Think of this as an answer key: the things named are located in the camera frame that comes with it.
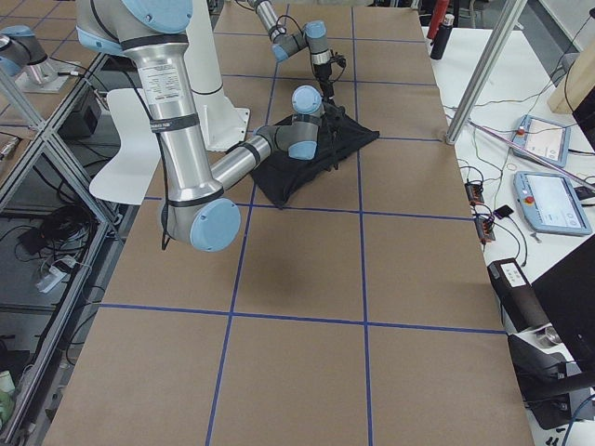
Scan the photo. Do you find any aluminium frame post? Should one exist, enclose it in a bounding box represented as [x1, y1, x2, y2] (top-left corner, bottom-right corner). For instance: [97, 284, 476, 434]
[445, 0, 527, 145]

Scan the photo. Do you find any black t-shirt with logo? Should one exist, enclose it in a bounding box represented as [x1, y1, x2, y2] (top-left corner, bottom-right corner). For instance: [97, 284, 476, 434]
[250, 114, 380, 209]

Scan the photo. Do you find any blue teach pendant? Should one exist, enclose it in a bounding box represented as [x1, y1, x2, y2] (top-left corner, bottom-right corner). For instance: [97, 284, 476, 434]
[511, 114, 571, 167]
[513, 171, 592, 236]

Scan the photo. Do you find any red bottle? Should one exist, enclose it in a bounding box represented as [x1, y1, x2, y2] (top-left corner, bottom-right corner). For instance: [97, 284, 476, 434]
[427, 0, 450, 40]

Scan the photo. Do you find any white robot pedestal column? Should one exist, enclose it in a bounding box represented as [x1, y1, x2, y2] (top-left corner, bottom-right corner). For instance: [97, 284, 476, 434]
[184, 0, 250, 151]

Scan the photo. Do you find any black water bottle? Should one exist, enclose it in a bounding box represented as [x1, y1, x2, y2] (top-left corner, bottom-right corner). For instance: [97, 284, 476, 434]
[430, 14, 455, 60]

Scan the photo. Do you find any upper blue teach pendant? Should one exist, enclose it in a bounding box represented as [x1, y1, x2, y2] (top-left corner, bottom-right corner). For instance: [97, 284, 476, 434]
[511, 114, 571, 167]

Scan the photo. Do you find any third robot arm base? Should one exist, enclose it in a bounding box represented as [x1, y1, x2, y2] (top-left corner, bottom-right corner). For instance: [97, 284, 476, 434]
[1, 25, 69, 94]

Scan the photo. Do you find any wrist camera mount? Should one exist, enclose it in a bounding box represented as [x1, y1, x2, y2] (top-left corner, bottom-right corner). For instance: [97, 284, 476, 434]
[330, 53, 347, 70]

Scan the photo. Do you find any lower blue teach pendant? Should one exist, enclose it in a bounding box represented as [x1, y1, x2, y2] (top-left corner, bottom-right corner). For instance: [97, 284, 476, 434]
[513, 171, 592, 236]

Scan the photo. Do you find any white chair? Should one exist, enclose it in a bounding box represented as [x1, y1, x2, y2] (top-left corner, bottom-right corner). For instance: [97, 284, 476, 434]
[89, 88, 160, 205]

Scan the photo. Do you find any black monitor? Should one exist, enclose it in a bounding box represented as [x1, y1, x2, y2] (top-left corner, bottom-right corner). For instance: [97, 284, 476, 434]
[532, 237, 595, 371]

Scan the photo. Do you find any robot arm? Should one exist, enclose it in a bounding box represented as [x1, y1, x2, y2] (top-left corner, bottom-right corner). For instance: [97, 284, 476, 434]
[247, 0, 346, 104]
[76, 1, 342, 253]

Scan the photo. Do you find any black box device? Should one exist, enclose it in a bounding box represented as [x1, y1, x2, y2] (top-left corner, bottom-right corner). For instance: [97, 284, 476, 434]
[487, 258, 549, 332]

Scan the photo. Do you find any metal grabber rod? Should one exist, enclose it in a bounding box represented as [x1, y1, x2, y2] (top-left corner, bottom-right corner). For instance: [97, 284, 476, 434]
[467, 119, 595, 190]

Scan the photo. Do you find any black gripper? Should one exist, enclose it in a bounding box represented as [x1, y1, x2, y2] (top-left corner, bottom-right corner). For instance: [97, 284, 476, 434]
[312, 62, 335, 104]
[321, 104, 346, 139]

